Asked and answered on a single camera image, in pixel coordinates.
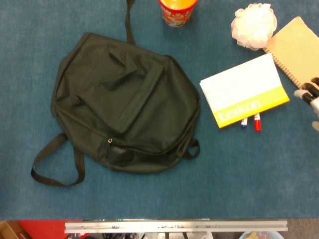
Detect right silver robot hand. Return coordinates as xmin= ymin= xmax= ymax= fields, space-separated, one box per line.
xmin=294 ymin=77 xmax=319 ymax=131

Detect white yellow Lexicon book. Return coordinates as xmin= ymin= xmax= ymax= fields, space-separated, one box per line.
xmin=199 ymin=53 xmax=291 ymax=129

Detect black fabric backpack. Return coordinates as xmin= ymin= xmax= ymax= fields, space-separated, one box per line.
xmin=30 ymin=0 xmax=201 ymax=187

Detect brown spiral notebook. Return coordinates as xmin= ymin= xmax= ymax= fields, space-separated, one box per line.
xmin=263 ymin=16 xmax=319 ymax=90

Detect red capped white marker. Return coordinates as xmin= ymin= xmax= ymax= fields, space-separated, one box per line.
xmin=253 ymin=113 xmax=263 ymax=132

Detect white mesh bath sponge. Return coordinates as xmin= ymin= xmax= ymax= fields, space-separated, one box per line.
xmin=230 ymin=3 xmax=278 ymax=51

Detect light blue plastic bowl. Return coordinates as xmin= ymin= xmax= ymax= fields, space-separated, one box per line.
xmin=238 ymin=231 xmax=284 ymax=239

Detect red orange noodle cup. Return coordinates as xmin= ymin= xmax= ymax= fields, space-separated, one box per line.
xmin=159 ymin=0 xmax=199 ymax=27

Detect red board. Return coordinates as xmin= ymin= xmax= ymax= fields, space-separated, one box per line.
xmin=17 ymin=219 xmax=83 ymax=239

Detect cardboard box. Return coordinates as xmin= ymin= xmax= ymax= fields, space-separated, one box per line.
xmin=0 ymin=220 xmax=32 ymax=239

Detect aluminium profile rail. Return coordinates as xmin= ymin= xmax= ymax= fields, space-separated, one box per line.
xmin=64 ymin=220 xmax=289 ymax=234

